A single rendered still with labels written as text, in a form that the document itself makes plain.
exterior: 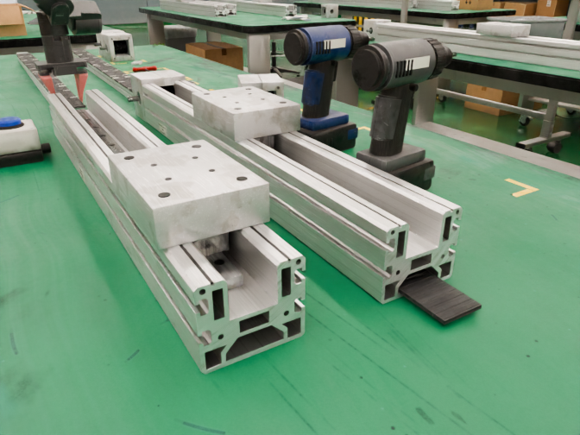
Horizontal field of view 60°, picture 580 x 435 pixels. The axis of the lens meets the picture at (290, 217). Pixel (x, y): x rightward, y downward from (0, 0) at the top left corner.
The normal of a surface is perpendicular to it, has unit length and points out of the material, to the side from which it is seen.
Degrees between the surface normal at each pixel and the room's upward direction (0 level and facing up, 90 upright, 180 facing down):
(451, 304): 0
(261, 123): 90
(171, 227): 90
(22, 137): 90
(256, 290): 0
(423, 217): 90
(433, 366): 0
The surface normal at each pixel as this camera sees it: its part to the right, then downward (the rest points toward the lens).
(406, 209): -0.86, 0.22
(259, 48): 0.51, 0.37
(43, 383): 0.00, -0.90
